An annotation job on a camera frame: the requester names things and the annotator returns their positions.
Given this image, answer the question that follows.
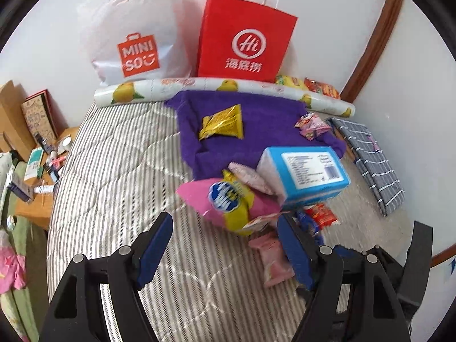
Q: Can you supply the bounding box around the strawberry jelly packet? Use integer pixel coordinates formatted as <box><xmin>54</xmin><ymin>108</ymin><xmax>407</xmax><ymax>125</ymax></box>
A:
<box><xmin>248</xmin><ymin>232</ymin><xmax>295</xmax><ymax>288</ymax></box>

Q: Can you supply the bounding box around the blue snack packet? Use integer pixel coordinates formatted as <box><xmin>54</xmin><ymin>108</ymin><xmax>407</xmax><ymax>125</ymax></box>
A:
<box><xmin>295</xmin><ymin>209</ymin><xmax>325</xmax><ymax>245</ymax></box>

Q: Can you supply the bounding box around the red candy packet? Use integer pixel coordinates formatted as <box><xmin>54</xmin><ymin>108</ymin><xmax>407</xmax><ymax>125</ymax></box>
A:
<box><xmin>304</xmin><ymin>203</ymin><xmax>339</xmax><ymax>229</ymax></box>

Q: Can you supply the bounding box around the pink yellow chips bag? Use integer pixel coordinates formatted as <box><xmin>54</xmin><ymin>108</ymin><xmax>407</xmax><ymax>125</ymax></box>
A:
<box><xmin>176</xmin><ymin>170</ymin><xmax>280</xmax><ymax>235</ymax></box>

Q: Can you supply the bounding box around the pink mushroom biscuit bag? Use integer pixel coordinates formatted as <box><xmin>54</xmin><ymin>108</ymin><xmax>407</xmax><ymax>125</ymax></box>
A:
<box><xmin>294</xmin><ymin>112</ymin><xmax>331</xmax><ymax>141</ymax></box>

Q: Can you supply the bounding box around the yellow gold snack packet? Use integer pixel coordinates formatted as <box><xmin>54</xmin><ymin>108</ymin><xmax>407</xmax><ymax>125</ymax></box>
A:
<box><xmin>199</xmin><ymin>104</ymin><xmax>244</xmax><ymax>141</ymax></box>

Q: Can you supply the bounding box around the striped quilted mattress pad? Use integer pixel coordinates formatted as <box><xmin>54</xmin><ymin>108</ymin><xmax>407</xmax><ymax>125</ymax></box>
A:
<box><xmin>46</xmin><ymin>101</ymin><xmax>410</xmax><ymax>342</ymax></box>

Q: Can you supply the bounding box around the blue tissue pack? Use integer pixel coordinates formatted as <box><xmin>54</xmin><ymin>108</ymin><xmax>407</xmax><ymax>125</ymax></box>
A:
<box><xmin>256</xmin><ymin>147</ymin><xmax>351</xmax><ymax>209</ymax></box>

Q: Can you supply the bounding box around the pale pink snack packet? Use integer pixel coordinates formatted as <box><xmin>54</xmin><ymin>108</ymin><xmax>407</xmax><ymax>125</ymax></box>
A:
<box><xmin>228</xmin><ymin>162</ymin><xmax>276</xmax><ymax>196</ymax></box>

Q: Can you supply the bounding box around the grey checked folded cloth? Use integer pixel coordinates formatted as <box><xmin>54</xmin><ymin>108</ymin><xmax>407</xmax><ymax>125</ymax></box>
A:
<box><xmin>327</xmin><ymin>117</ymin><xmax>405</xmax><ymax>216</ymax></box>

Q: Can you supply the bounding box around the wooden bedside table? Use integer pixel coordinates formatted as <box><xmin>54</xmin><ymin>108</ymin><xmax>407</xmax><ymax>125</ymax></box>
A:
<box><xmin>14</xmin><ymin>127</ymin><xmax>81</xmax><ymax>232</ymax></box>

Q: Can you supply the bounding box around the purple towel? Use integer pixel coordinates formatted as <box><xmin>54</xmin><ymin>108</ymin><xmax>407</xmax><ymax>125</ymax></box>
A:
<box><xmin>165</xmin><ymin>90</ymin><xmax>346</xmax><ymax>180</ymax></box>

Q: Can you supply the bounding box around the fruit-print rolled mat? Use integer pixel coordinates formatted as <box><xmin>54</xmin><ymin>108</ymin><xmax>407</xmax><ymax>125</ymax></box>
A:
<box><xmin>93</xmin><ymin>77</ymin><xmax>355</xmax><ymax>118</ymax></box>

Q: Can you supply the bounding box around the orange chips bag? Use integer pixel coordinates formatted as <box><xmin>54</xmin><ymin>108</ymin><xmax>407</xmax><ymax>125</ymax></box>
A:
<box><xmin>304</xmin><ymin>78</ymin><xmax>341</xmax><ymax>100</ymax></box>

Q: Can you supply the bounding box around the white Miniso plastic bag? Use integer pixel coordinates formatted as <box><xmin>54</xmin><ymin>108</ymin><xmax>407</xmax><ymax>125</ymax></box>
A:
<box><xmin>77</xmin><ymin>0</ymin><xmax>192</xmax><ymax>86</ymax></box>

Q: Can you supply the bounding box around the red Haidilao paper bag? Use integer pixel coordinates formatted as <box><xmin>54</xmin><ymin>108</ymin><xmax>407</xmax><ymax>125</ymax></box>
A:
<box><xmin>196</xmin><ymin>0</ymin><xmax>298</xmax><ymax>82</ymax></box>

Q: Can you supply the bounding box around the brown door frame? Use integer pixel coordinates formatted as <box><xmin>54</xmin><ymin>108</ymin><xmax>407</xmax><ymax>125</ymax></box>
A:
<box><xmin>341</xmin><ymin>0</ymin><xmax>404</xmax><ymax>103</ymax></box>

